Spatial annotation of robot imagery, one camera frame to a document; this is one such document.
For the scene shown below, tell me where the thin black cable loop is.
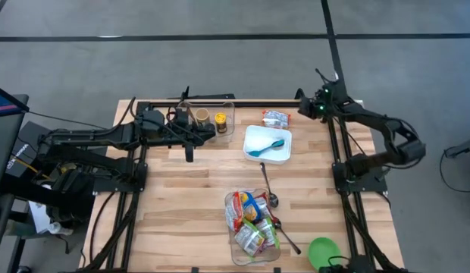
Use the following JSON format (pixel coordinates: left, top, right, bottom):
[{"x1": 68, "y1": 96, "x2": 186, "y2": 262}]
[{"x1": 317, "y1": 255, "x2": 353, "y2": 273}]

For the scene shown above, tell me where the blue silver snack packet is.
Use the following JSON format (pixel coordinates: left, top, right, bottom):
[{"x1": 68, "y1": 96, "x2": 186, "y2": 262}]
[{"x1": 257, "y1": 193, "x2": 277, "y2": 223}]

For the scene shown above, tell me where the black cardboard box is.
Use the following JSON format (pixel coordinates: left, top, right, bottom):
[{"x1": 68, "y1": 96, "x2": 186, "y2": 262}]
[{"x1": 5, "y1": 121, "x2": 50, "y2": 179}]

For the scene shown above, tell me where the white paper sheet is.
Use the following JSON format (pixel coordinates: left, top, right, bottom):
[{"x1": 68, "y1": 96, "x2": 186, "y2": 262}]
[{"x1": 28, "y1": 199, "x2": 64, "y2": 235}]

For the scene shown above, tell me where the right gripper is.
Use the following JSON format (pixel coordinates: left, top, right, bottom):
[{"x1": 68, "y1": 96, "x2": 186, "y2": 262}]
[{"x1": 297, "y1": 81, "x2": 349, "y2": 119}]

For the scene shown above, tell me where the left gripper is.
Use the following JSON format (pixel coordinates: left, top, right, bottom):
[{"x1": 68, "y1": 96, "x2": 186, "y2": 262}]
[{"x1": 164, "y1": 108, "x2": 212, "y2": 148}]

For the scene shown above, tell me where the black floor cable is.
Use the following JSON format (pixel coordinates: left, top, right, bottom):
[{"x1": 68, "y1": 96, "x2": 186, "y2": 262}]
[{"x1": 28, "y1": 110, "x2": 109, "y2": 130}]

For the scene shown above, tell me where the white plastic lid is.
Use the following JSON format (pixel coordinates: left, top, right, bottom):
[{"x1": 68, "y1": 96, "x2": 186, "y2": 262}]
[{"x1": 243, "y1": 124, "x2": 293, "y2": 166}]

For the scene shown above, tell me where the brown lid glass jar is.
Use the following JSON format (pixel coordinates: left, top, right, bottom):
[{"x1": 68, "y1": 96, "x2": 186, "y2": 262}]
[{"x1": 195, "y1": 108, "x2": 212, "y2": 127}]

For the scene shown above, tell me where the dark metal spoon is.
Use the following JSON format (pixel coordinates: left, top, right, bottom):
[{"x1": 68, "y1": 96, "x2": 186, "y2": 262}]
[
  {"x1": 274, "y1": 219, "x2": 302, "y2": 256},
  {"x1": 259, "y1": 162, "x2": 280, "y2": 209}
]

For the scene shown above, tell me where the long black table bracket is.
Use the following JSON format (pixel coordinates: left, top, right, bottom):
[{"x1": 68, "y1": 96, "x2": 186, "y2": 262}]
[{"x1": 180, "y1": 86, "x2": 236, "y2": 101}]

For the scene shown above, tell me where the yellow lid spice jar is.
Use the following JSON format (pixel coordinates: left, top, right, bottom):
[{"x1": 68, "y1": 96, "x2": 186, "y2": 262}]
[{"x1": 213, "y1": 112, "x2": 227, "y2": 134}]

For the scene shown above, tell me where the teal plastic spoon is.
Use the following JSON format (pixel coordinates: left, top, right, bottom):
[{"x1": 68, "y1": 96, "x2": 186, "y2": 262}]
[{"x1": 246, "y1": 138, "x2": 286, "y2": 158}]

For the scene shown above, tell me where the silver orange ramen packet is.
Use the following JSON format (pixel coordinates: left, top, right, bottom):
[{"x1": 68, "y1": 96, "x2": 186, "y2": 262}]
[{"x1": 262, "y1": 109, "x2": 292, "y2": 129}]

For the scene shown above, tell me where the green plastic bowl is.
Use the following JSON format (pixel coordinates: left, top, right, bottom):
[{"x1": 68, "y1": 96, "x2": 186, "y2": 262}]
[{"x1": 307, "y1": 237, "x2": 342, "y2": 271}]

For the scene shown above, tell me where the orange red ramen packet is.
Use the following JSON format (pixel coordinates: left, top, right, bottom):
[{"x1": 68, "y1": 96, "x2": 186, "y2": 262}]
[{"x1": 224, "y1": 191, "x2": 244, "y2": 233}]

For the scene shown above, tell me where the black computer monitor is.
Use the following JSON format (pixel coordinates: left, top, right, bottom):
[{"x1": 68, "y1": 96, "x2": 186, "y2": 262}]
[{"x1": 0, "y1": 83, "x2": 30, "y2": 196}]

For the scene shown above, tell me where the yellow green ramen packet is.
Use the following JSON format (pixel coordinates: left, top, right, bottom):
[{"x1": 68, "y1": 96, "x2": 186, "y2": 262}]
[
  {"x1": 257, "y1": 216, "x2": 280, "y2": 250},
  {"x1": 233, "y1": 218, "x2": 267, "y2": 258}
]

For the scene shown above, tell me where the black aluminium rig frame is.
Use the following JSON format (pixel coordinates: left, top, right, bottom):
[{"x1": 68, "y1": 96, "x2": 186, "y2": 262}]
[{"x1": 79, "y1": 99, "x2": 410, "y2": 273}]

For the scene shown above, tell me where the yellow snack packet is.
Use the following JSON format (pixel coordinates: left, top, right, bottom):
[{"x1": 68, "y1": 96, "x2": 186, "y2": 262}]
[{"x1": 240, "y1": 192, "x2": 263, "y2": 224}]

